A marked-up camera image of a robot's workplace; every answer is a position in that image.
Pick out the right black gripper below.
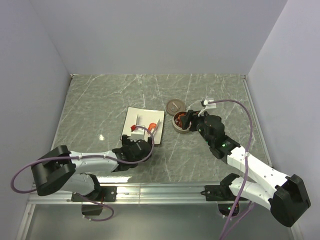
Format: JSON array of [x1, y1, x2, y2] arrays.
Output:
[[179, 109, 214, 146]]

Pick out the orange chicken leg piece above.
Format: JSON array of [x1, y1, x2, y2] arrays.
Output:
[[174, 112, 186, 128]]

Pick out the round metal lunch tin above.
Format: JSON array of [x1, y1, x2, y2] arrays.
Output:
[[172, 111, 190, 134]]

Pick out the orange shrimp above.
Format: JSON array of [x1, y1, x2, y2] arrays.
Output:
[[148, 122, 157, 131]]

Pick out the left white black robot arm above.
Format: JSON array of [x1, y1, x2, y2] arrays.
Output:
[[31, 123, 160, 201]]

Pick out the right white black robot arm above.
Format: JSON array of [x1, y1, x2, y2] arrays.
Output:
[[178, 110, 311, 228]]

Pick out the white square plate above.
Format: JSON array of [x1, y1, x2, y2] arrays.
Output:
[[120, 106, 165, 145]]

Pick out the round taupe lid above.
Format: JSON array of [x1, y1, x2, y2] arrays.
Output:
[[165, 98, 186, 116]]

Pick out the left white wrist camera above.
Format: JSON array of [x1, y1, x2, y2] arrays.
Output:
[[130, 125, 146, 141]]

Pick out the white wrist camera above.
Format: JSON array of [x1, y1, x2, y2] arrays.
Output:
[[130, 125, 146, 141], [198, 98, 217, 116]]

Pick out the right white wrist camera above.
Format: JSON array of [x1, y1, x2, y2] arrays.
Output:
[[198, 98, 217, 116]]

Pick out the aluminium front rail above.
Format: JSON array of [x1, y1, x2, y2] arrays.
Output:
[[27, 183, 253, 206]]

